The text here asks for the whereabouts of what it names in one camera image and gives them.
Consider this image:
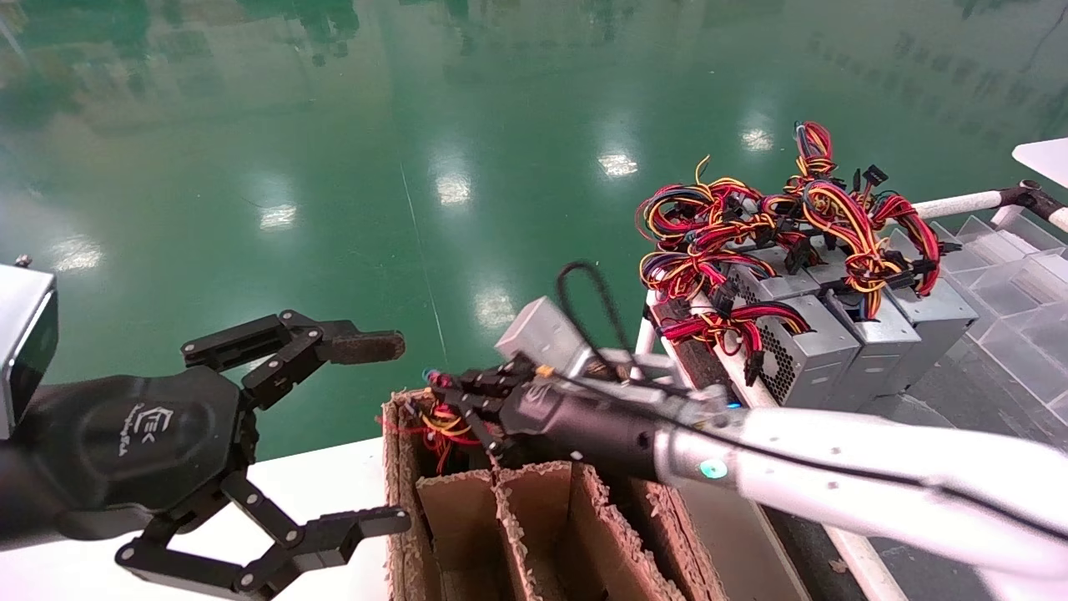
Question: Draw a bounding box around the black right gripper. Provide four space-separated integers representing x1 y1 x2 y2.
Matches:
182 311 670 483

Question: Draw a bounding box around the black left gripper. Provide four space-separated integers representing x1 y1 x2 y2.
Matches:
13 367 411 600

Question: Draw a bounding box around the grey power supply with wires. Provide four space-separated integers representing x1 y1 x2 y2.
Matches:
380 369 485 477

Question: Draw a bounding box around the brown cardboard divider box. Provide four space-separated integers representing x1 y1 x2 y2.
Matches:
382 388 727 601

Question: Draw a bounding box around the grey metal power supply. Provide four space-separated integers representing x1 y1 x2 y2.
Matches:
884 230 979 378
724 274 862 412
822 267 923 395

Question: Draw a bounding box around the white horizontal pipe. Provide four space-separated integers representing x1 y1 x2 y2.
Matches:
911 189 1006 221

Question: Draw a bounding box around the clear acrylic bin organizer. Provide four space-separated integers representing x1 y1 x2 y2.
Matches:
924 213 1068 428

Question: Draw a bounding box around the black pipe joint clamp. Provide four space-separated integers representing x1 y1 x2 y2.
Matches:
997 179 1065 225

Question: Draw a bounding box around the white table board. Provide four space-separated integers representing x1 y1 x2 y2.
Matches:
1011 138 1068 189

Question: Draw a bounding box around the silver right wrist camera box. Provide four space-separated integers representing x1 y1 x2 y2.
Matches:
496 296 603 378

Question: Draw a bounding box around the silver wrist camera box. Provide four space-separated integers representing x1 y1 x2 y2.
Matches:
496 296 603 378
0 265 59 441

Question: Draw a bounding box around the short white pipe post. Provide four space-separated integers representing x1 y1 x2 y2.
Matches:
632 317 662 360

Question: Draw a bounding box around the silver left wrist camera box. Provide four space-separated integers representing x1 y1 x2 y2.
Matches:
0 265 59 441

